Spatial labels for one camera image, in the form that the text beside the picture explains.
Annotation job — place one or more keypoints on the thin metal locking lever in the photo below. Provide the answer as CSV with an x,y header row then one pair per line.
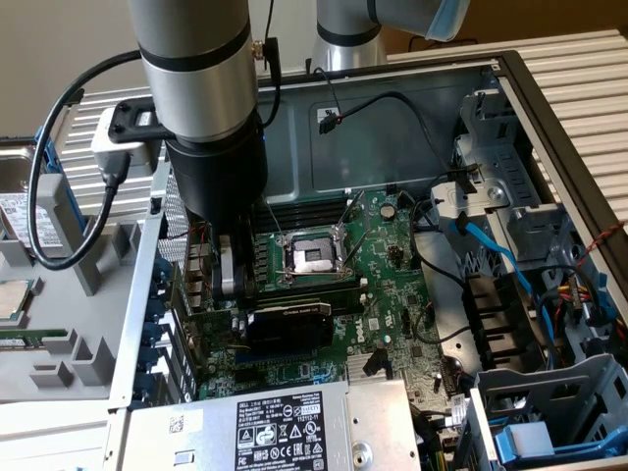
x,y
359,230
275,223

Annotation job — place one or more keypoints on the open grey PC case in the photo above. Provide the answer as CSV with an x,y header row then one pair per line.
x,y
382,157

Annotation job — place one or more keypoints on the coin battery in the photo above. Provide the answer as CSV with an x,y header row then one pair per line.
x,y
389,211

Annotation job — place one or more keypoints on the green motherboard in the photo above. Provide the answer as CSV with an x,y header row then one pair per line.
x,y
387,294

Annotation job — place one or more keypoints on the small black clip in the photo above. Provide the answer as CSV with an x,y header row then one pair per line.
x,y
78,97

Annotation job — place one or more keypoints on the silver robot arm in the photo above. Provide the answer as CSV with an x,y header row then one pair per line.
x,y
196,49

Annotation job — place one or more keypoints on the grey parts rack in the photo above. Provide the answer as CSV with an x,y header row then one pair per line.
x,y
54,304

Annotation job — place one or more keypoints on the blue expansion slot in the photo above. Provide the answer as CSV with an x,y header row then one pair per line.
x,y
294,359

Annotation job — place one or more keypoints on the grey metal disk bay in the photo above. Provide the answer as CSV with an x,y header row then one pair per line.
x,y
539,387

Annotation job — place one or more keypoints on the CPU with silver lid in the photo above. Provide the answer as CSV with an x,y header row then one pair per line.
x,y
12,301

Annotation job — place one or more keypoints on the black RAM slot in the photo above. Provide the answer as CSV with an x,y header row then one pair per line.
x,y
314,285
304,206
304,222

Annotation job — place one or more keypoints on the short black expansion slot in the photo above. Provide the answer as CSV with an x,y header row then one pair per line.
x,y
246,376

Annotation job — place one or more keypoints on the green RAM stick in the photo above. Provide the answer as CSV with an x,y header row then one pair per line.
x,y
24,341

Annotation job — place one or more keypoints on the blue plastic disk caddy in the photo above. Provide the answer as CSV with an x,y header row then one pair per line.
x,y
51,157
520,439

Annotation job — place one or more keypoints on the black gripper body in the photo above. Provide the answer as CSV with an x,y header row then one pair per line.
x,y
221,172

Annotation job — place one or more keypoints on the silver power supply unit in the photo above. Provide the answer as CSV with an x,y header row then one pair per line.
x,y
206,432

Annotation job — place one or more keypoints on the silver chipset heatsink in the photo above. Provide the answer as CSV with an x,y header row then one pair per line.
x,y
354,365

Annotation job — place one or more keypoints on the CPU socket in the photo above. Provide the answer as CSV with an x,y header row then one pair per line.
x,y
314,257

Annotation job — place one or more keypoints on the silver hard disk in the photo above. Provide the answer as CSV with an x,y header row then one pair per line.
x,y
15,216

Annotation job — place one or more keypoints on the black fan shroud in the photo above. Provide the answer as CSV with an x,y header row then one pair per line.
x,y
490,314

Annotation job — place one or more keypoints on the green graphics card black shroud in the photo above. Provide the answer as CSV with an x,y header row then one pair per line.
x,y
289,331

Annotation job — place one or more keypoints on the blue slot retention clip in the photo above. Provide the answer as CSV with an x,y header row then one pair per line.
x,y
157,304
141,390
147,360
162,272
153,333

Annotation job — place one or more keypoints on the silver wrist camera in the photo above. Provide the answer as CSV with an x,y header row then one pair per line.
x,y
105,147

